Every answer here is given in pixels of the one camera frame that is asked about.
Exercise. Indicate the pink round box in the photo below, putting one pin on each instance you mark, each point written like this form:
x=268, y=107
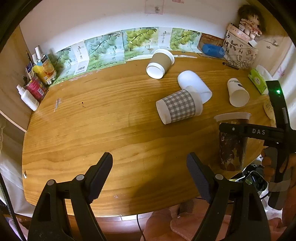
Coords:
x=238, y=33

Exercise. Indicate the dark patterned plastic cup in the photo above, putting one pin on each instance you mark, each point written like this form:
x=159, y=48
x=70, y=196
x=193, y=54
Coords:
x=231, y=147

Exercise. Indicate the white spray bottle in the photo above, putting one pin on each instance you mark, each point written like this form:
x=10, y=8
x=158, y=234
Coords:
x=28, y=98

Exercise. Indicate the white black print paper cup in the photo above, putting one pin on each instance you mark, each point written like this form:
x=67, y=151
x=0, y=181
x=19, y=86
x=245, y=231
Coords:
x=238, y=96

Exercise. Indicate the grey plaid paper cup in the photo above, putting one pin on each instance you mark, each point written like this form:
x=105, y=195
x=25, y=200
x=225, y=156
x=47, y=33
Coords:
x=180, y=105

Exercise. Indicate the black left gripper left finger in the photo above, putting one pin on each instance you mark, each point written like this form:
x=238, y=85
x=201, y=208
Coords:
x=50, y=219

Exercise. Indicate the green grape picture panel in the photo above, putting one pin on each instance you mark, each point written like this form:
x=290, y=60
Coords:
x=118, y=47

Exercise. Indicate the white lace cloth cover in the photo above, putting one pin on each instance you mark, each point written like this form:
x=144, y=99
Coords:
x=11, y=167

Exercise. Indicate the printed canvas tote bag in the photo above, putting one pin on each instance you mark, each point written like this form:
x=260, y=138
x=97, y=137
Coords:
x=237, y=52

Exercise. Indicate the wooden desk with drawers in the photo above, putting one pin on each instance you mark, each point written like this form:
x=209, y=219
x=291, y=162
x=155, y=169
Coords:
x=114, y=110

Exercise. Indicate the plain white paper cup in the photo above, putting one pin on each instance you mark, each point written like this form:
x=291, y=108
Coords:
x=190, y=78

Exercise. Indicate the black pen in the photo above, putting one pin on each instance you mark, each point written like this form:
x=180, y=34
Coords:
x=229, y=65

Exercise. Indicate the person's right hand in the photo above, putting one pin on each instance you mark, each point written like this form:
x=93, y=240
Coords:
x=288, y=212

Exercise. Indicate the yellow juice bottle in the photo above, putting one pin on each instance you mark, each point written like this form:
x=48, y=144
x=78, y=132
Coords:
x=43, y=67

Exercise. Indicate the green tissue pack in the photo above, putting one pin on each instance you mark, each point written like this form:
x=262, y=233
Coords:
x=259, y=76

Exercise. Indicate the pink trousers leg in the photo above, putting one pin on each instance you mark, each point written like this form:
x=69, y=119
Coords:
x=166, y=224

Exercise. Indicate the cream ceramic mug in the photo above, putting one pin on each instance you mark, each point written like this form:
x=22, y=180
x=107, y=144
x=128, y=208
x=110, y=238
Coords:
x=268, y=108

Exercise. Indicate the blue plastic box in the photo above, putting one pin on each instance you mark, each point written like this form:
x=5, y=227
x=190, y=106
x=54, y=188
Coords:
x=213, y=50

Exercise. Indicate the brown sleeve paper cup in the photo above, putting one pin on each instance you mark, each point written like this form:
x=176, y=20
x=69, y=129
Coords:
x=160, y=63

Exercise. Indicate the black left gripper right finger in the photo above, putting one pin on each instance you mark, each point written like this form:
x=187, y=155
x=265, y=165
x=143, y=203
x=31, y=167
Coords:
x=248, y=219

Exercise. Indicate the brown haired rag doll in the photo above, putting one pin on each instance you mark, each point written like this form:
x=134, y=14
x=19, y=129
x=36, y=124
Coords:
x=252, y=22

